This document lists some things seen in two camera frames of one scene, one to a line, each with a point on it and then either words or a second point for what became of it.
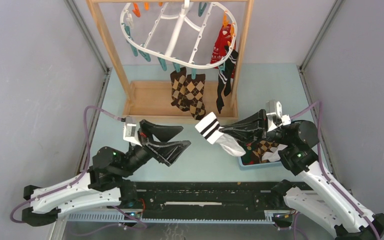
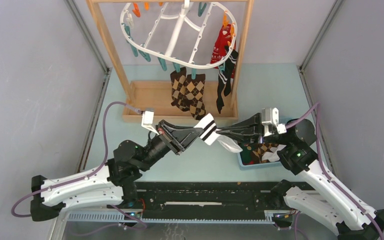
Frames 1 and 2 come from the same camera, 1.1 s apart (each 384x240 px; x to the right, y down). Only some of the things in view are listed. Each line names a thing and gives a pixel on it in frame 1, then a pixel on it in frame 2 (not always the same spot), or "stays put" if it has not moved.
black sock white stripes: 225,78 stays put
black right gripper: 256,120 stays put
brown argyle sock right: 194,91 stays put
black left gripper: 168,153 → 180,137
